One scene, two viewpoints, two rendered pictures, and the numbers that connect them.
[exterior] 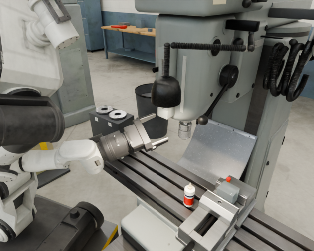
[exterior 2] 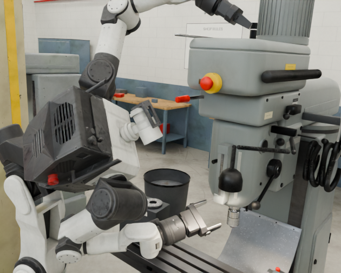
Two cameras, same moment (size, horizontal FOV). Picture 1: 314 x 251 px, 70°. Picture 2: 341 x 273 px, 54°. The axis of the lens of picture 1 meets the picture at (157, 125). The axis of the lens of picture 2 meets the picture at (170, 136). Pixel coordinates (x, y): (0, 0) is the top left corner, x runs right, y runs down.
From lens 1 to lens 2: 0.52 m
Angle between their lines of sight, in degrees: 16
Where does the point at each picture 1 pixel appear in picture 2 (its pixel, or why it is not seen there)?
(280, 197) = not seen: outside the picture
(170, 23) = (228, 126)
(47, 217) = not seen: outside the picture
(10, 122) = (120, 200)
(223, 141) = (266, 234)
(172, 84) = (237, 175)
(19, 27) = (117, 127)
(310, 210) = not seen: outside the picture
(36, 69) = (128, 160)
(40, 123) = (135, 202)
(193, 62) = (247, 157)
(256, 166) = (303, 264)
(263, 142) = (308, 235)
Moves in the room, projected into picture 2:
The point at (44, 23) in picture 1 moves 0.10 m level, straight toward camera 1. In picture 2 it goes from (141, 126) to (155, 134)
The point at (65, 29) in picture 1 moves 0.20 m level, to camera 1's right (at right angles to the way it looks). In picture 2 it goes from (156, 131) to (221, 134)
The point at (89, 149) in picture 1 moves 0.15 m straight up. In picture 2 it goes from (154, 231) to (156, 188)
